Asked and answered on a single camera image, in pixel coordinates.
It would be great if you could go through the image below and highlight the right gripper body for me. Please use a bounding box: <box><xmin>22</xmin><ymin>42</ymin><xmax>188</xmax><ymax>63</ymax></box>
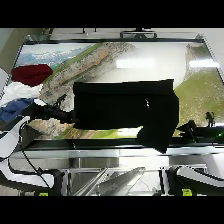
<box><xmin>175</xmin><ymin>119</ymin><xmax>199</xmax><ymax>137</ymax></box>

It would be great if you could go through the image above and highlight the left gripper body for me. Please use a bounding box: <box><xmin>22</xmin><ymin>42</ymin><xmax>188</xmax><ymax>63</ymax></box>
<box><xmin>52</xmin><ymin>108</ymin><xmax>80</xmax><ymax>125</ymax></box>

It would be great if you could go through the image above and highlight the black garment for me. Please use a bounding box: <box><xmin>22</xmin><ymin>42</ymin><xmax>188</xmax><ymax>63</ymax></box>
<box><xmin>72</xmin><ymin>78</ymin><xmax>181</xmax><ymax>155</ymax></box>

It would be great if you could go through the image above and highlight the white garment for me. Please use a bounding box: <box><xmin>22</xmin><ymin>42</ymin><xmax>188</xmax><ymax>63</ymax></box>
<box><xmin>1</xmin><ymin>81</ymin><xmax>45</xmax><ymax>108</ymax></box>

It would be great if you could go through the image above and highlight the red garment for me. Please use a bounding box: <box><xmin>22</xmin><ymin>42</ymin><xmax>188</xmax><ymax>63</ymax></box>
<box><xmin>11</xmin><ymin>63</ymin><xmax>54</xmax><ymax>87</ymax></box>

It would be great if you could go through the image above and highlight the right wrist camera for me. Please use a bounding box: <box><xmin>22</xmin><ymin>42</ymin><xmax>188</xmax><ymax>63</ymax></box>
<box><xmin>204</xmin><ymin>111</ymin><xmax>216</xmax><ymax>129</ymax></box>

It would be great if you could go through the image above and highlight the black cable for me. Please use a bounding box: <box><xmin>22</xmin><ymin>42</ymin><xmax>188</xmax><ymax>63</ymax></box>
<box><xmin>19</xmin><ymin>144</ymin><xmax>47</xmax><ymax>178</ymax></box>

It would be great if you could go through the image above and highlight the silver frame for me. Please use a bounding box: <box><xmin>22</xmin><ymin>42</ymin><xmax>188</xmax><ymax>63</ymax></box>
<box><xmin>19</xmin><ymin>146</ymin><xmax>224</xmax><ymax>197</ymax></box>

